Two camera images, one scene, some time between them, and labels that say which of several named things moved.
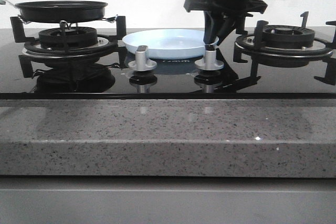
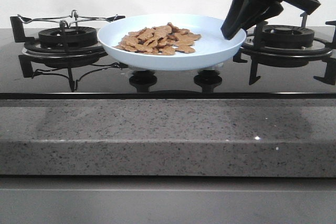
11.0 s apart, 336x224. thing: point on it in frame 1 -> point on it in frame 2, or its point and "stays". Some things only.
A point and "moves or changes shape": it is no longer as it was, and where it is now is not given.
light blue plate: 167,43 moves or changes shape
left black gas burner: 75,36 stays
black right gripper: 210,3 -> 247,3
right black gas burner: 286,36 stays
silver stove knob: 141,63 -> 145,73
